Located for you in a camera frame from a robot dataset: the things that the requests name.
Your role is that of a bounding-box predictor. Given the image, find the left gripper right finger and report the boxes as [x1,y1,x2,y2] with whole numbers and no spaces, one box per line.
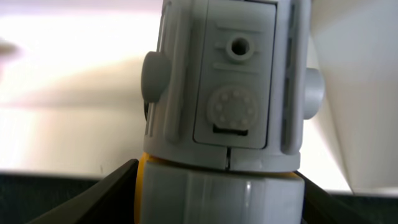
[295,170,374,224]

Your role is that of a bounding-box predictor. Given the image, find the grey and yellow toy truck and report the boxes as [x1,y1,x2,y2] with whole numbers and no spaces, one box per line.
[133,0,326,224]

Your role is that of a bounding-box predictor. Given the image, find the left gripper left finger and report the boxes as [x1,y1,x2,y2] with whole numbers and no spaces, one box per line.
[27,158,139,224]

